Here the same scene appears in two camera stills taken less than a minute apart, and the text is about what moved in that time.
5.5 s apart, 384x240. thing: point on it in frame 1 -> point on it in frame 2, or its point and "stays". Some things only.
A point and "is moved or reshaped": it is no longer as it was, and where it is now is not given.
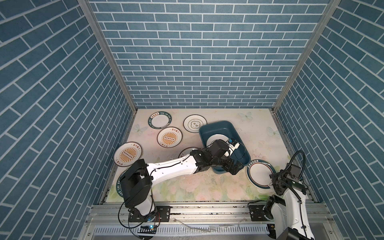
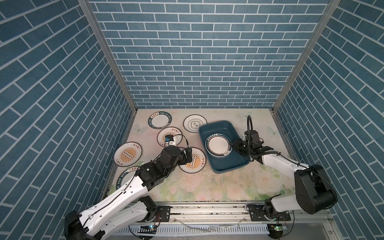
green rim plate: x=159 y=120 stays
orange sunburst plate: x=169 y=137 stays
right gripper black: x=275 y=175 -> x=238 y=143
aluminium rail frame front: x=114 y=222 stays
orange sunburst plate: x=127 y=153 stays
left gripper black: x=235 y=169 -> x=183 y=160
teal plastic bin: x=242 y=154 stays
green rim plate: x=118 y=184 stays
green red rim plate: x=258 y=173 is moved or reshaped
